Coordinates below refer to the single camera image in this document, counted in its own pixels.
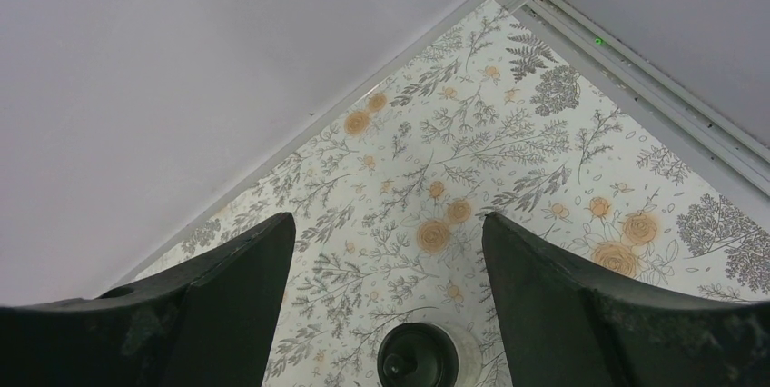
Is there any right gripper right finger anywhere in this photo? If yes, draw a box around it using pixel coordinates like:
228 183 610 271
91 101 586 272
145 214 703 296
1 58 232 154
482 213 769 386

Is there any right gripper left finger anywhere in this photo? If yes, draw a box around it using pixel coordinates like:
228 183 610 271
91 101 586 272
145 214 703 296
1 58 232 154
1 213 296 386

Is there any black spout seed bottle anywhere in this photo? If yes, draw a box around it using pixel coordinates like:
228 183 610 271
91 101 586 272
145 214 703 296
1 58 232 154
377 322 483 387

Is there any floral table mat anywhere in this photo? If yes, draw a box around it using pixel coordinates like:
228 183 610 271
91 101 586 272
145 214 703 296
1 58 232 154
144 0 769 386

